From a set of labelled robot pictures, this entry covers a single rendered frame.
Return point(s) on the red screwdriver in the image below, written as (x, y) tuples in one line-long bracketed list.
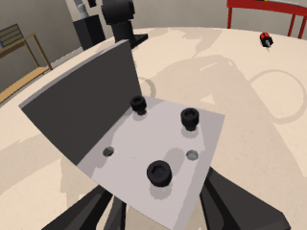
[(266, 40)]

